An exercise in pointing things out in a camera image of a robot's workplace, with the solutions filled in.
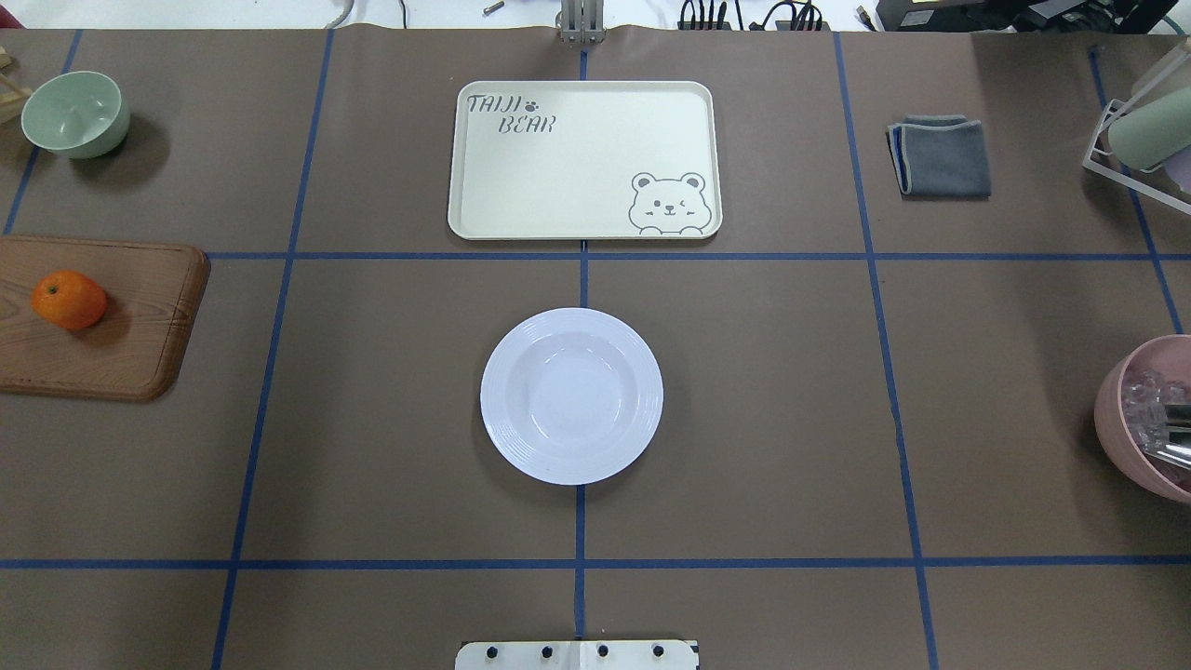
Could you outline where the orange fruit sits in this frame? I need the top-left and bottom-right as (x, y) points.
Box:
(30, 270), (108, 331)

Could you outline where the cream bear serving tray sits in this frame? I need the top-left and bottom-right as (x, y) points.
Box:
(447, 80), (724, 240)

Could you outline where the white round plate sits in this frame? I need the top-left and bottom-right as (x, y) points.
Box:
(479, 308), (666, 486)

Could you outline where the folded grey cloth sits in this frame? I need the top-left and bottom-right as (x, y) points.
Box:
(886, 114), (992, 198)

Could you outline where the wooden cutting board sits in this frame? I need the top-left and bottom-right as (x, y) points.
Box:
(1, 234), (211, 402)

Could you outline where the pink bowl with utensils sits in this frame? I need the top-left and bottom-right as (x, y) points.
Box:
(1093, 334), (1190, 505)

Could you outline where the green ceramic bowl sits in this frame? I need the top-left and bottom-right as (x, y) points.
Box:
(20, 71), (131, 159)

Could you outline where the white cup rack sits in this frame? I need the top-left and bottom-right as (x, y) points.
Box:
(1083, 35), (1190, 215)

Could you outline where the pale green cup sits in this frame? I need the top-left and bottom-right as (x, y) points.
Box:
(1106, 87), (1190, 170)

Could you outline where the aluminium frame post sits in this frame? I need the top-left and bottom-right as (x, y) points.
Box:
(555, 0), (607, 46)

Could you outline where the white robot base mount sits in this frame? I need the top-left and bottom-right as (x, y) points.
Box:
(454, 639), (701, 669)

